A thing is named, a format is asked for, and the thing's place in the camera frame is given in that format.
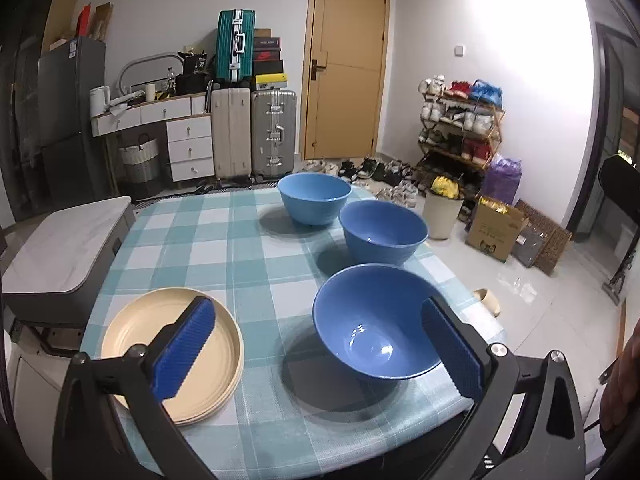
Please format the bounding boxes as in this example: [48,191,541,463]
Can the white dressing desk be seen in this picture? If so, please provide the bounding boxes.
[91,92,213,196]

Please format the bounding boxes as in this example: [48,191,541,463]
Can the brown cardboard box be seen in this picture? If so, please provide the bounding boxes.
[94,2,113,43]

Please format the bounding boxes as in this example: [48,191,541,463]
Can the woven wicker panel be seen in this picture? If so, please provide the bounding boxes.
[515,199,573,277]

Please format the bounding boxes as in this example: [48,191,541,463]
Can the white bin with yellow bag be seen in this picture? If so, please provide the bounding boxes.
[423,176,466,241]

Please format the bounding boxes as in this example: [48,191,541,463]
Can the silver suitcase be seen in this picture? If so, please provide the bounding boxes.
[250,90,297,178]

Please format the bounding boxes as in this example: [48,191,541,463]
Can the teal suitcase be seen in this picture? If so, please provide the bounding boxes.
[216,9,256,86]

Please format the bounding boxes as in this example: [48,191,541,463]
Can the white kettle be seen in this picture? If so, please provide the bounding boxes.
[90,85,112,117]

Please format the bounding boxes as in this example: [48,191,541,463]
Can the beige suitcase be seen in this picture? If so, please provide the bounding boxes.
[211,87,252,179]

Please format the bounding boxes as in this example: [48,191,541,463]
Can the grey flat package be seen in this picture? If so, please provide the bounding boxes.
[511,226,545,267]

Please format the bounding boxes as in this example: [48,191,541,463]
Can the wooden door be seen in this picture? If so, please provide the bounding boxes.
[299,0,391,161]

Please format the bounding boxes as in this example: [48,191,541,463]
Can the purple bag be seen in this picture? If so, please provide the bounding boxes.
[481,156,523,206]

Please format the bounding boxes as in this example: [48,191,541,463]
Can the shoe rack with shoes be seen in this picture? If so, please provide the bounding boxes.
[419,76,503,171]

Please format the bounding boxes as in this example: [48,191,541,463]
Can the grey refrigerator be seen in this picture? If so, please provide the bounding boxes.
[37,36,108,201]

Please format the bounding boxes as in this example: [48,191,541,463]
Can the yellow black shoe box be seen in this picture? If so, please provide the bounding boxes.
[254,74,289,92]

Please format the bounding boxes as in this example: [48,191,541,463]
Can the arched mirror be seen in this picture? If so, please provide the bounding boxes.
[117,51,185,93]

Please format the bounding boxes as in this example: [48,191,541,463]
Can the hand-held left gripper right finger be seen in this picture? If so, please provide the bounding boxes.
[420,295,587,480]

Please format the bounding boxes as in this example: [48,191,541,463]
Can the beige slipper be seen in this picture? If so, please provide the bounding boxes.
[471,288,502,317]

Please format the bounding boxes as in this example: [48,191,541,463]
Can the scattered shoes group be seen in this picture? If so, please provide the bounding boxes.
[302,156,426,208]

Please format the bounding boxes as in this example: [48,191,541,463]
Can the dark door frame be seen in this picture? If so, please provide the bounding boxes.
[570,22,640,241]

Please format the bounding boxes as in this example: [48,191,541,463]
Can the person's right hand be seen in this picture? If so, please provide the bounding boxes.
[601,319,640,433]

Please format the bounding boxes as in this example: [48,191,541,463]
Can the teal checked tablecloth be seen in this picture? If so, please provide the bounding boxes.
[80,183,506,480]

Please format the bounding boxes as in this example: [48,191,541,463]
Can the dark glass wardrobe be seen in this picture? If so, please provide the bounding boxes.
[0,0,51,221]

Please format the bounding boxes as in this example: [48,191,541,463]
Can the black bag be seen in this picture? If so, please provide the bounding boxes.
[176,50,216,95]

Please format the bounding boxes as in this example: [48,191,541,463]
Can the white drawer cabinet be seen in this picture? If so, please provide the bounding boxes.
[166,115,216,182]

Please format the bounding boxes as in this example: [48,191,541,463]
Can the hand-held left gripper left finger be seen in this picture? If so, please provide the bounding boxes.
[51,296,217,480]

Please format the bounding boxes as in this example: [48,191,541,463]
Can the grey marble-top coffee table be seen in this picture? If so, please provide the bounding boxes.
[0,196,137,356]

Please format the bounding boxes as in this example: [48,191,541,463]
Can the grey white laundry basket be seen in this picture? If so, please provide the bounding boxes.
[119,133,161,200]

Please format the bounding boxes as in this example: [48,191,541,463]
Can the blue bowl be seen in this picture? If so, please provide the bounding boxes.
[339,200,430,267]
[277,173,352,226]
[312,263,457,382]

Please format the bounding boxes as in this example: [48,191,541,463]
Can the tan cardboard sheet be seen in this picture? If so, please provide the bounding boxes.
[42,0,82,53]

